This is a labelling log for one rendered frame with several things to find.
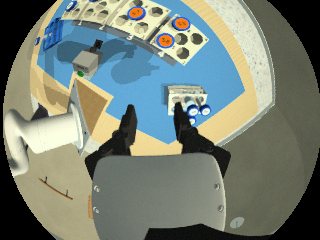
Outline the sample tube with blue cap and orange dot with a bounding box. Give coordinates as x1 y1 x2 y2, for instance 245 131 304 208
127 6 146 21

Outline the blue tube rack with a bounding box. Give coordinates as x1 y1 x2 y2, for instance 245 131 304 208
43 17 64 52

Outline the beige tube rack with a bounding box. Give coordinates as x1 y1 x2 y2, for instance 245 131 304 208
167 85 207 115

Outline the blue bench mat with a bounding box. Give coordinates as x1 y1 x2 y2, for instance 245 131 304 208
37 0 245 145

